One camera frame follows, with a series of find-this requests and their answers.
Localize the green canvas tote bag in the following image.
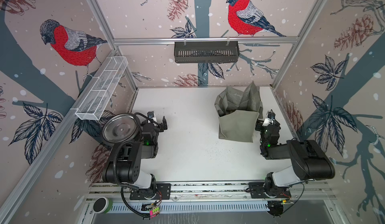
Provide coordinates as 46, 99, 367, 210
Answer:
214, 83, 263, 143

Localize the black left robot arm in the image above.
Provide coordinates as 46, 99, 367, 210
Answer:
102, 112, 168, 195

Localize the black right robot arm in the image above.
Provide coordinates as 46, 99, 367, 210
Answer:
255, 119, 335, 197

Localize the round steel plate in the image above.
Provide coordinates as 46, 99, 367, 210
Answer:
102, 113, 139, 144

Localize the black right base connector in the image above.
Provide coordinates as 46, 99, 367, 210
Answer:
267, 201, 284, 217

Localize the pink small circuit board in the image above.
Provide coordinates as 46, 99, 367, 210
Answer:
149, 207, 160, 219

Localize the green black tape roll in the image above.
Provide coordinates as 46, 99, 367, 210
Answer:
93, 197, 113, 214

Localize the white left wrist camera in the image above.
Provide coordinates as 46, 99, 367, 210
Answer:
147, 111, 157, 122

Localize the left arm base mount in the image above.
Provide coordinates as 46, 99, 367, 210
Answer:
129, 183, 171, 201

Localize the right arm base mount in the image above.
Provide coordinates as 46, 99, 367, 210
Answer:
246, 181, 291, 199

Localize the white mesh wall shelf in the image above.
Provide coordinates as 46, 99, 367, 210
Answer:
75, 56, 128, 121

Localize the black hanging wire basket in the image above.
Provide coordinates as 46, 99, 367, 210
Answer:
174, 41, 240, 64

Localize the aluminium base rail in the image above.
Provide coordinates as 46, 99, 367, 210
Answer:
85, 180, 337, 202

